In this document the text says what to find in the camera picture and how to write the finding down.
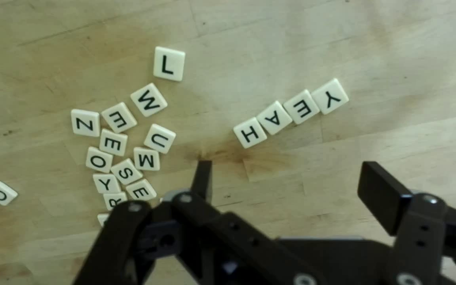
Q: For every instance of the cream letter tile P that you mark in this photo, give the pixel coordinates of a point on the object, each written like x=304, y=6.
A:
x=103, y=217

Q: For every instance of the cream letter tile L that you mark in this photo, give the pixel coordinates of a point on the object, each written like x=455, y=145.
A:
x=168, y=63

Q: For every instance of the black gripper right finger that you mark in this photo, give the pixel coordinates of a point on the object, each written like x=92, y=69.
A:
x=386, y=191

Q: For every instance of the cream letter tile R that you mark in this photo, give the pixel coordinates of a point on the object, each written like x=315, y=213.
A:
x=114, y=199

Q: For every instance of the cream letter tile W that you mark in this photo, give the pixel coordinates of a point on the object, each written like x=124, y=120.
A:
x=147, y=98

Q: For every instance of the cream letter tile E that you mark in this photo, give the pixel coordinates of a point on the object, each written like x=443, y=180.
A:
x=301, y=106
x=113, y=141
x=141, y=190
x=119, y=115

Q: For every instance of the cream letter tile M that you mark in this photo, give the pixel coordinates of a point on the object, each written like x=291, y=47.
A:
x=146, y=158

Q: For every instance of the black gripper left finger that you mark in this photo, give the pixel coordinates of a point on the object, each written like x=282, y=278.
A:
x=204, y=182

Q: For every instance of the cream letter tile S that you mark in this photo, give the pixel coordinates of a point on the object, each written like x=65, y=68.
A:
x=127, y=171

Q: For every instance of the cream letter tile U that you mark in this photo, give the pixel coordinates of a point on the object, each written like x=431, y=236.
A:
x=158, y=137

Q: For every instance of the cream letter tile O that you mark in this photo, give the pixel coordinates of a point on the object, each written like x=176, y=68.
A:
x=98, y=158
x=0, y=191

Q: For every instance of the cream letter tile H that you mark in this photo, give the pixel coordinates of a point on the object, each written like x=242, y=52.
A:
x=249, y=131

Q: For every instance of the cream letter tile A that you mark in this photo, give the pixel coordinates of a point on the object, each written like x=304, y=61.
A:
x=274, y=117

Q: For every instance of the cream letter tile Y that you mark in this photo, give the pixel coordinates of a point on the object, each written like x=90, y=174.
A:
x=106, y=182
x=329, y=95

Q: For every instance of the cream letter tile Z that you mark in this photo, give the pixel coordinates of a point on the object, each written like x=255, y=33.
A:
x=84, y=122

